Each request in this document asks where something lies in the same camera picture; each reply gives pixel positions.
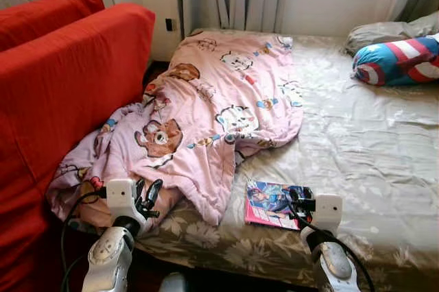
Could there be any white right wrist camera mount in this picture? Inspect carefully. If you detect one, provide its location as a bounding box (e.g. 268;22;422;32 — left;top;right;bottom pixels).
313;194;344;233

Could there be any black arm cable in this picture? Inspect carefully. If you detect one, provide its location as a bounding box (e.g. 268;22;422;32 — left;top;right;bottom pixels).
285;196;377;292
60;189;108;292

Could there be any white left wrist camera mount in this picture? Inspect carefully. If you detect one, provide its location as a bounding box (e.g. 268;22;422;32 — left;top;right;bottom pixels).
106;179;138;219

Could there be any grey left robot leg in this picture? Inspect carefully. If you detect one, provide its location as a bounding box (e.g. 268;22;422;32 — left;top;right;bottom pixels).
159;273;187;292

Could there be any long red cushion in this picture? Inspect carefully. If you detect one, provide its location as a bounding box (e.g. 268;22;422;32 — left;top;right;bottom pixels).
0;0;106;53

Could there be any pink cartoon blanket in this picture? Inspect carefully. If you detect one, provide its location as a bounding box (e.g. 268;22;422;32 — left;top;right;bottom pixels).
47;29;305;231

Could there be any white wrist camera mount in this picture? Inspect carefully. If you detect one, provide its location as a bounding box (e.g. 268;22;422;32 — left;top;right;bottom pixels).
106;179;138;219
313;194;344;233

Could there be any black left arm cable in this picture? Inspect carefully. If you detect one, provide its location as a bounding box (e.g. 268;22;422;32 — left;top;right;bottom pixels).
60;189;108;292

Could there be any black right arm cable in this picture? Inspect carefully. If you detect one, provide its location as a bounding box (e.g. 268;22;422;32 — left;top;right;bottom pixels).
285;196;377;292

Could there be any beige floral bed sheet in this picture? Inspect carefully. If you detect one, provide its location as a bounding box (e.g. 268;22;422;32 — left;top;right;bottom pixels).
65;28;439;292

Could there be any red fabric sofa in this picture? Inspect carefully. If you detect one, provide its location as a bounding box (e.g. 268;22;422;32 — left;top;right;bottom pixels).
0;2;156;292

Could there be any colourful comic book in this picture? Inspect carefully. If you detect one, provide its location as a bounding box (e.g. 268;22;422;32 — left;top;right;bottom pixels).
245;180;315;231

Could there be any small plain beige pillow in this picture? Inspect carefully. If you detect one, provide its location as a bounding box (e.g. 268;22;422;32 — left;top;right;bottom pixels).
344;19;416;56

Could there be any red white blue bolster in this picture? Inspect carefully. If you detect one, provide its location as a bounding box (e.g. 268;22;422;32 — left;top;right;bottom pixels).
352;34;439;87

